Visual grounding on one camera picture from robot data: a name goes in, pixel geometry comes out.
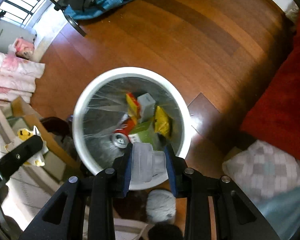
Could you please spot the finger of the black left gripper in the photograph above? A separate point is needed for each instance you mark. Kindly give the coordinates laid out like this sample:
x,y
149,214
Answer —
x,y
9,164

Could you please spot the red soda can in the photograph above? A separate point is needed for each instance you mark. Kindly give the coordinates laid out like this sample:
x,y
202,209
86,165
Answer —
x,y
119,137

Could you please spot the right pink floral curtain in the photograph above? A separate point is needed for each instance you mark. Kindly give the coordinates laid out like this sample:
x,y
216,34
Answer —
x,y
18,74

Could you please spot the grey cosmetic carton box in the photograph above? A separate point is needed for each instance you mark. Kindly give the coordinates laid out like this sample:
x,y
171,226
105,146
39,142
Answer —
x,y
147,107

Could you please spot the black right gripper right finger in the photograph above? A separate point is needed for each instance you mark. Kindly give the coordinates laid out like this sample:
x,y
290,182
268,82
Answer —
x,y
236,217

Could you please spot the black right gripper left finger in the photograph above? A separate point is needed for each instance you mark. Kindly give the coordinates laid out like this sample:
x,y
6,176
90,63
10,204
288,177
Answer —
x,y
62,217

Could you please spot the checked grey pillow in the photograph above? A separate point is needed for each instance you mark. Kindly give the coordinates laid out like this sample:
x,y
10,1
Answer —
x,y
263,171

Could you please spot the green white tissue box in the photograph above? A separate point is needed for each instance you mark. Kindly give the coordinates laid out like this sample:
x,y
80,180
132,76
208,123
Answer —
x,y
143,132

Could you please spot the yellow cigarette box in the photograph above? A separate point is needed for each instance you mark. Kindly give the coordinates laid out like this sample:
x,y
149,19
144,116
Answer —
x,y
133,107

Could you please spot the red blanket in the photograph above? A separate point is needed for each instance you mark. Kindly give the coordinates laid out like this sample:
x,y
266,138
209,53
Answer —
x,y
275,118

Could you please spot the yellow snack bag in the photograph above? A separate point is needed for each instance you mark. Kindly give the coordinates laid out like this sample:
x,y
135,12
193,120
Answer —
x,y
162,123

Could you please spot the white yellow wrapper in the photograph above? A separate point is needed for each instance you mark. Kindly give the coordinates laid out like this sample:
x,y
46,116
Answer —
x,y
28,145

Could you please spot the white round trash bin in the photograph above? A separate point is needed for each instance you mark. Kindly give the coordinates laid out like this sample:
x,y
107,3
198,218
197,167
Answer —
x,y
102,107

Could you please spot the checked white tablecloth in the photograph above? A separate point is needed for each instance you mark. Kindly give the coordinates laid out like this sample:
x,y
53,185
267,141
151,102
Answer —
x,y
31,187

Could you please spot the clear plastic cup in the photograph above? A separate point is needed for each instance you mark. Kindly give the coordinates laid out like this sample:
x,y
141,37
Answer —
x,y
146,162

